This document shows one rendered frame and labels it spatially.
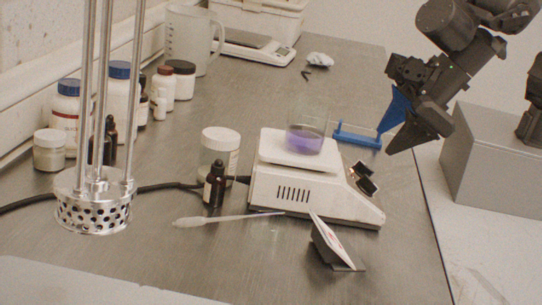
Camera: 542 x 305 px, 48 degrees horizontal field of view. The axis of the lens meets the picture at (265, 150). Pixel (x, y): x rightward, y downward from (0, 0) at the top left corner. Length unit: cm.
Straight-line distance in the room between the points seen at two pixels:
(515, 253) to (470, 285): 14
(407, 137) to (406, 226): 14
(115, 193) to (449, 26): 51
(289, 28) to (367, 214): 111
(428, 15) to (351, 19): 145
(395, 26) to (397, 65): 144
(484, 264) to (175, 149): 52
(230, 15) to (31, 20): 98
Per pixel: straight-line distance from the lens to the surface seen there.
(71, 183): 52
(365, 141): 122
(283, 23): 190
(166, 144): 106
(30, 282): 69
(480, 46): 90
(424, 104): 83
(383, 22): 230
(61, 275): 69
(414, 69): 86
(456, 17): 84
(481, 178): 106
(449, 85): 90
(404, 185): 108
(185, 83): 128
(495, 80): 240
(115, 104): 101
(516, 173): 107
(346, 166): 93
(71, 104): 95
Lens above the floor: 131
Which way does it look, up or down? 22 degrees down
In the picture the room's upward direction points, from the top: 10 degrees clockwise
